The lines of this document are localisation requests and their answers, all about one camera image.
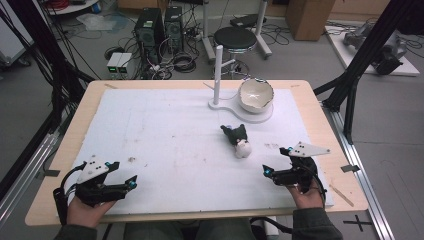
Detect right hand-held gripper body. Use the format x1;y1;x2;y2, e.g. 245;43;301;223
272;141;331;195

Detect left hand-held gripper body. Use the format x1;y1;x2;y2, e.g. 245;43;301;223
74;155;129;206

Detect black and white plush toy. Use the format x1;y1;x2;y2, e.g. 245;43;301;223
220;123;253;160

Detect person's left hand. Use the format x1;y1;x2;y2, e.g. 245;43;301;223
66;196;116;228

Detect person's right hand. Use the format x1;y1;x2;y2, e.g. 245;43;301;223
286;184;325;210

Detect thin wooden stick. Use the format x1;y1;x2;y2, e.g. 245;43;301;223
329;184;355;208

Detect person's legs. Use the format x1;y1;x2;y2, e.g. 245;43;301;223
122;218;258;240

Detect white foam board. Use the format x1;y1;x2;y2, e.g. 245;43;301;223
64;88;334;216

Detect white eggshell-shaped bowl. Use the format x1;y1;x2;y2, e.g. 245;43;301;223
237;77;275;114

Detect black tape cross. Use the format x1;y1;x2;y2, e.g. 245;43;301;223
342;214;373;233

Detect white power supply unit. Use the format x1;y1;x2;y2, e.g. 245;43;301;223
116;52;135;76
106;52;123;76

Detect white stand with pole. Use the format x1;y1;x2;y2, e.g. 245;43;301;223
208;44;274;124

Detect white floor board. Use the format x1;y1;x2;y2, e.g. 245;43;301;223
324;24;421;77

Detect black round stool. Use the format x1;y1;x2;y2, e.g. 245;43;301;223
213;26;258;79

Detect brown cardboard box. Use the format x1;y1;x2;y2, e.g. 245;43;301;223
285;0;336;42

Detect flat black device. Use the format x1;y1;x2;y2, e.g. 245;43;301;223
229;13;268;29

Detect large black computer tower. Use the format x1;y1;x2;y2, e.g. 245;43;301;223
134;7;166;65

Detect clear plastic sheet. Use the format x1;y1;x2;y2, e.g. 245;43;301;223
75;13;130;33

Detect grey machine parts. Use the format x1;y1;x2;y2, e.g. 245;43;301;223
343;23;408;76

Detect small black computer tower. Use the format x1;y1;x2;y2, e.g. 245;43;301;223
164;5;185;52

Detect round white table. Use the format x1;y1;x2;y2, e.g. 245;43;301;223
45;0;101;16

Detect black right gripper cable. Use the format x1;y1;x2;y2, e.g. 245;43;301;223
309;164;328;208

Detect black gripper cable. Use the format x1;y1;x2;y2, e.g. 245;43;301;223
53;162;88;226
309;164;328;208

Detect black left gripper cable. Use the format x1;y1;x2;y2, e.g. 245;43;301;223
53;162;88;226

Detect aluminium rail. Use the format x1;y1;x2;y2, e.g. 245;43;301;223
0;132;60;228
322;102;396;240

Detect black metal frame with cables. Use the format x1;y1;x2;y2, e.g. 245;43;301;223
0;0;96;134

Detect coiled black cable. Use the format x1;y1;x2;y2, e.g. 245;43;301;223
172;52;198;74

